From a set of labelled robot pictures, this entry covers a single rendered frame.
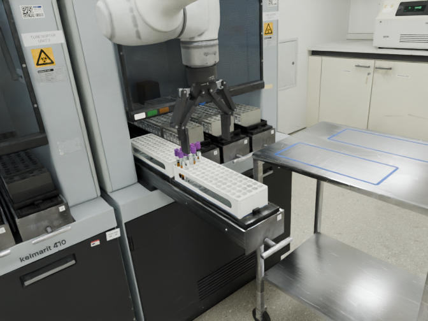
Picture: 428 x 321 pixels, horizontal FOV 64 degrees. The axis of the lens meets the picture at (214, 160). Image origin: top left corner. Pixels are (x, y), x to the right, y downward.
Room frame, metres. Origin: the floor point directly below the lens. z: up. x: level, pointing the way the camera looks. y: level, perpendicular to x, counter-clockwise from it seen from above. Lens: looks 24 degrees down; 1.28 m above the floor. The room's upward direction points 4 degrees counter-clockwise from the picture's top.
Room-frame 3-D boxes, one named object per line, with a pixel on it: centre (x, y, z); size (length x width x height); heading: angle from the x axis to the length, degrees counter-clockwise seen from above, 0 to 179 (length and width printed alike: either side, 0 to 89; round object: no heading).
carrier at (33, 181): (0.89, 0.53, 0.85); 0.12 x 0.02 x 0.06; 127
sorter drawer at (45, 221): (1.08, 0.67, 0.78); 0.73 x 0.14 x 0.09; 36
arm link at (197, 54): (0.86, 0.01, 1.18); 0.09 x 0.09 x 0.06
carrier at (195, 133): (1.21, 0.08, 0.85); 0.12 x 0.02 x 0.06; 127
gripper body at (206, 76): (0.86, 0.01, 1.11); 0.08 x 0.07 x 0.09; 127
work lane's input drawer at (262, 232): (0.95, 0.08, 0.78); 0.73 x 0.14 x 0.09; 36
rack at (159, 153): (1.09, 0.18, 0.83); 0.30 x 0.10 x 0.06; 36
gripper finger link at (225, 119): (0.91, -0.04, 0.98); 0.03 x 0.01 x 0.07; 37
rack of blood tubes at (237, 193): (0.84, 0.00, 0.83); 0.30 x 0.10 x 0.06; 37
